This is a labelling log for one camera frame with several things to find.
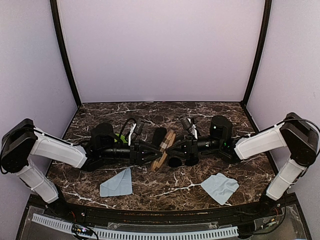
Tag green bowl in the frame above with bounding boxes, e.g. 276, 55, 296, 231
114, 133, 128, 144

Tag plaid brown glasses case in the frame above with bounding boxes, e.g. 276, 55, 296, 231
150, 129, 176, 172

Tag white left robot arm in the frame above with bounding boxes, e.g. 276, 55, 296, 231
0, 118, 162, 218

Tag blue cleaning cloth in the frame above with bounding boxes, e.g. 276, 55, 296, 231
99, 168, 133, 198
200, 173, 239, 205

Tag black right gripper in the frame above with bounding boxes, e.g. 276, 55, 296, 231
166, 133, 224, 160

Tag black corner frame post right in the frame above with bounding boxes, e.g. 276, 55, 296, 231
242, 0, 273, 106

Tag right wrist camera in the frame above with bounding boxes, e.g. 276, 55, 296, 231
180, 117, 198, 140

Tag black corner frame post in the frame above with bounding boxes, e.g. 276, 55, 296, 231
49, 0, 82, 108
242, 0, 273, 106

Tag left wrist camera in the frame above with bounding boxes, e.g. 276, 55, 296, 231
127, 118, 145, 146

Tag black round sunglasses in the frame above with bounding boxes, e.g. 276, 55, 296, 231
167, 153, 200, 168

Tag black quilted glasses case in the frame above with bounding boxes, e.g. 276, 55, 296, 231
151, 127, 167, 148

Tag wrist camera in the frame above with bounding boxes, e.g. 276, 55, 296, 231
180, 117, 198, 140
127, 118, 145, 146

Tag black corner frame post left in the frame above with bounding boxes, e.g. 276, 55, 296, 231
49, 0, 82, 108

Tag white slotted cable duct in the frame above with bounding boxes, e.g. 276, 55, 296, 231
31, 213, 239, 240

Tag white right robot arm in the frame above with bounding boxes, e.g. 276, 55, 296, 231
166, 112, 320, 217

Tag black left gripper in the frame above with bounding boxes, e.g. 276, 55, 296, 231
99, 139, 162, 166

